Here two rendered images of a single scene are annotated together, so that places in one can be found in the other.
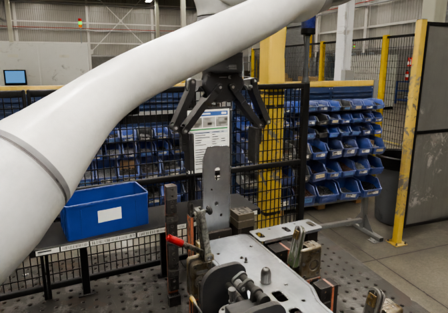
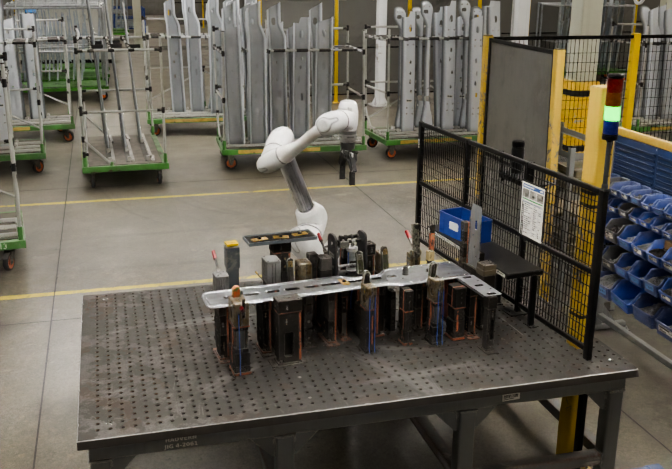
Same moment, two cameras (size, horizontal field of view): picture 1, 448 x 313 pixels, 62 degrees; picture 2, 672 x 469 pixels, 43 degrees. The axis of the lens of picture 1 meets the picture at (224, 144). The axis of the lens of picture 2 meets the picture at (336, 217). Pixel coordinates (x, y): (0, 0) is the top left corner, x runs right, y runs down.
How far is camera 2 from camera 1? 4.42 m
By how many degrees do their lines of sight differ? 90
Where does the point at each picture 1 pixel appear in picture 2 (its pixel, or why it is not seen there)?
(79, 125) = (284, 149)
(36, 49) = not seen: outside the picture
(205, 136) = (530, 206)
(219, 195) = (476, 241)
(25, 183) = (272, 155)
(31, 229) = (271, 162)
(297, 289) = (397, 280)
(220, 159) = (477, 215)
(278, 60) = (589, 159)
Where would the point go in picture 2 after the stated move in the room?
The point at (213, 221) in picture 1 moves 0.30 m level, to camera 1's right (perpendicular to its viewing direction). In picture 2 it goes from (472, 259) to (477, 278)
